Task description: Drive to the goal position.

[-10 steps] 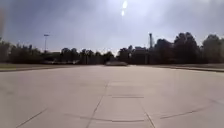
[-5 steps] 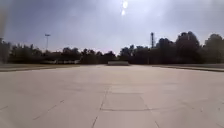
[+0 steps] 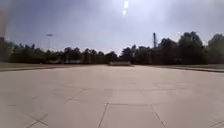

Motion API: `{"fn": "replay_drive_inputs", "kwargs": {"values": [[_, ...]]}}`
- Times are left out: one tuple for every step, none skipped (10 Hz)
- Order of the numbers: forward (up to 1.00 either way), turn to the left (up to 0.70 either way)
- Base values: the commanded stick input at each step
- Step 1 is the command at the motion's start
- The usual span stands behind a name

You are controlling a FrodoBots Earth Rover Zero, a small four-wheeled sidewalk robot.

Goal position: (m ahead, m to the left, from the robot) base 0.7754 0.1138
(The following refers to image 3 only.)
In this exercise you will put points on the grey paved plaza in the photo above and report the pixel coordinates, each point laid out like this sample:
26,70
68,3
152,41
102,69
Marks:
113,93

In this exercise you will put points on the row of dark trees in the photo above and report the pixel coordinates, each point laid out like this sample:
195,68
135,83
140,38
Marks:
140,53

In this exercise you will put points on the construction crane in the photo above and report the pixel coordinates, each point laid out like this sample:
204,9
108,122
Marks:
154,40

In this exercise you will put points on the tall floodlight pole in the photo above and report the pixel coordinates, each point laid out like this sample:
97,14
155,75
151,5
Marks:
49,40

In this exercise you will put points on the low dark kerb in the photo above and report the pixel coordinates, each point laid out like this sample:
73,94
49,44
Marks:
196,69

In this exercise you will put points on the grass lawn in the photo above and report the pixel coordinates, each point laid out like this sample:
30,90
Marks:
20,65

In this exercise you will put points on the low pale wall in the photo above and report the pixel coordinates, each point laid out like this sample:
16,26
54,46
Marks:
120,63

